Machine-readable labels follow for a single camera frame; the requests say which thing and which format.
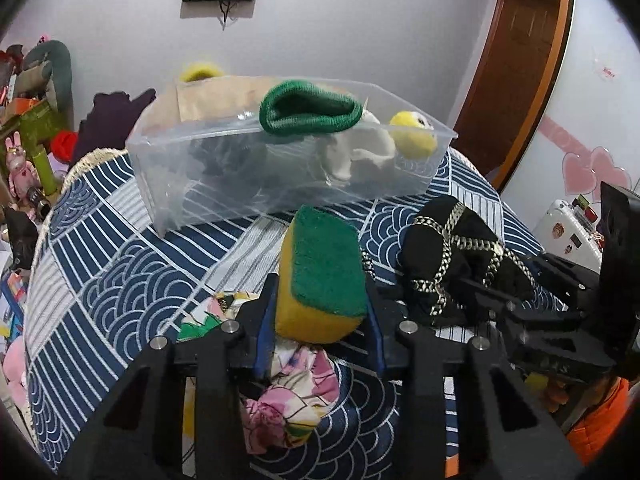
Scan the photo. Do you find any white suitcase with stickers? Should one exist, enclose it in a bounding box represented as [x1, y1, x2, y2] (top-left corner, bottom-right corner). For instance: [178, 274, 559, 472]
[534, 194, 604, 273]

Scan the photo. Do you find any grey-green neck pillow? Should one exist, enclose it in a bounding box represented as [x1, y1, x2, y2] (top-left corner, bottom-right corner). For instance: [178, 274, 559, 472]
[16, 40, 73, 112]

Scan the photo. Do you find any pink rabbit doll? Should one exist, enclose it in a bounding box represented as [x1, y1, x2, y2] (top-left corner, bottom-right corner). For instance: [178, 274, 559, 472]
[6, 131, 40, 203]

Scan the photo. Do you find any clear plastic storage bin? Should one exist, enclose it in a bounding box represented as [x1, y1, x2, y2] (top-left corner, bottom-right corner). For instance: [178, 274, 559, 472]
[126, 78, 456, 232]

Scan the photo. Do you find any yellow plush arch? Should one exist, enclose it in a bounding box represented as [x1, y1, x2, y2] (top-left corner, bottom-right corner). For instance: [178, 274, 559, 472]
[180, 62, 224, 82]

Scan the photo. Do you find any red plush item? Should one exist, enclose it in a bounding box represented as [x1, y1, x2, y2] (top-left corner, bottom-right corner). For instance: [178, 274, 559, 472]
[50, 130, 78, 165]

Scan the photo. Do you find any pink plush toy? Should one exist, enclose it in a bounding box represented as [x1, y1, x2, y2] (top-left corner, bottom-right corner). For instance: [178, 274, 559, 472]
[2, 336, 28, 411]

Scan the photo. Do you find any white sliding door with hearts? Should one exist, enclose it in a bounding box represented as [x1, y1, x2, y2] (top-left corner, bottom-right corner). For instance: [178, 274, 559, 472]
[501, 0, 639, 228]

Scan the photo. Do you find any black cloth with chain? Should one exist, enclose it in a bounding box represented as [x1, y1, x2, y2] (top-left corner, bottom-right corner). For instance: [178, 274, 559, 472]
[360, 194, 539, 326]

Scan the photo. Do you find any brown wooden door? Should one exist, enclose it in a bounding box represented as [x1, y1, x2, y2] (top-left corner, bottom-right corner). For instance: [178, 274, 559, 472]
[454, 0, 573, 191]

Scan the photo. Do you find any green storage box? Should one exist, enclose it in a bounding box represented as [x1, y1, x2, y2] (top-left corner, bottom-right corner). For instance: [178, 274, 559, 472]
[1, 101, 70, 156]

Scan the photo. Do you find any yellow plush chick toy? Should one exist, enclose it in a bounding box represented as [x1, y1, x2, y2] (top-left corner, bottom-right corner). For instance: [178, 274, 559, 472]
[390, 110, 438, 160]

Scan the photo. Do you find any beige patchwork blanket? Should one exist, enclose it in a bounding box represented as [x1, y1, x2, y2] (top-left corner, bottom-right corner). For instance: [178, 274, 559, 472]
[144, 76, 352, 131]

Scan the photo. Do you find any floral patterned cloth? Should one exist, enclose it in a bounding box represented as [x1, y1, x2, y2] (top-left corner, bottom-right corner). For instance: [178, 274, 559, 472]
[178, 292, 340, 465]

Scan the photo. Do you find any green knitted glove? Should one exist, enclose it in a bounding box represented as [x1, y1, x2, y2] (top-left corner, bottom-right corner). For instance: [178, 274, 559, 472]
[258, 80, 363, 138]

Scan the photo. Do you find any dark purple garment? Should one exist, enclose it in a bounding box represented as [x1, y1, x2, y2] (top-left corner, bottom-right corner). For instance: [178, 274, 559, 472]
[70, 89, 156, 167]

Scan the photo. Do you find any white drawstring pouch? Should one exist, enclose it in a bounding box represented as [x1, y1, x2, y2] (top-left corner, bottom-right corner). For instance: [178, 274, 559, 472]
[317, 110, 396, 183]

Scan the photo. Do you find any blue patterned tablecloth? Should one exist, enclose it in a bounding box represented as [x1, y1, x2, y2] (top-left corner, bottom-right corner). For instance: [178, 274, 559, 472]
[22, 146, 566, 480]

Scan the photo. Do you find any green thermos bottle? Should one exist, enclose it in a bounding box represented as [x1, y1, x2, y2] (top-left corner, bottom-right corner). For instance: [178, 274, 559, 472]
[32, 144, 58, 196]

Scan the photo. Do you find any black flashlight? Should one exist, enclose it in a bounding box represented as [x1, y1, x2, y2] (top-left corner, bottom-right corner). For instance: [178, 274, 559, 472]
[26, 186, 52, 221]

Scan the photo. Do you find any yellow green sponge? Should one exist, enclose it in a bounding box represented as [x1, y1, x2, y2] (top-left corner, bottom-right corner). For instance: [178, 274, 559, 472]
[274, 206, 368, 344]

